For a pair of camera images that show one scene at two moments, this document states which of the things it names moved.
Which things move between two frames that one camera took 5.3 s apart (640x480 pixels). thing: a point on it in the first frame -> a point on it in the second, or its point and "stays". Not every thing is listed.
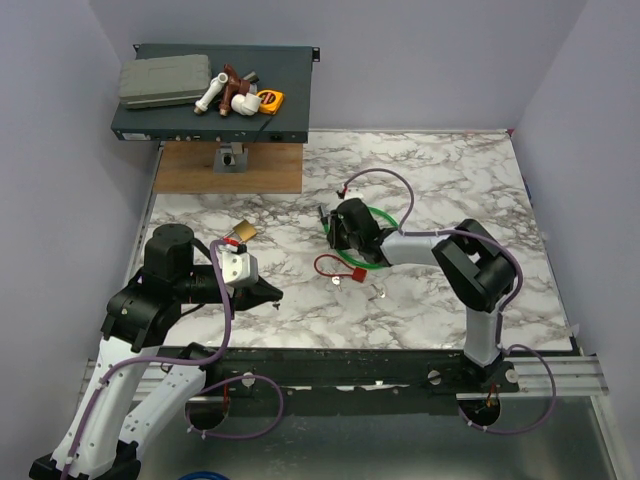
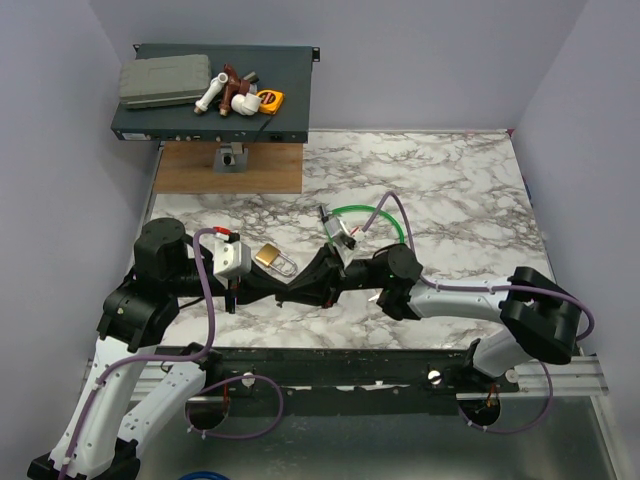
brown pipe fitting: [233, 86] stays
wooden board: [188, 168] stays
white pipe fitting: [211, 93] stays
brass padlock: [245, 230] -> [271, 256]
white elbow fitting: [245, 104] stays
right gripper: [334, 234] -> [321, 282]
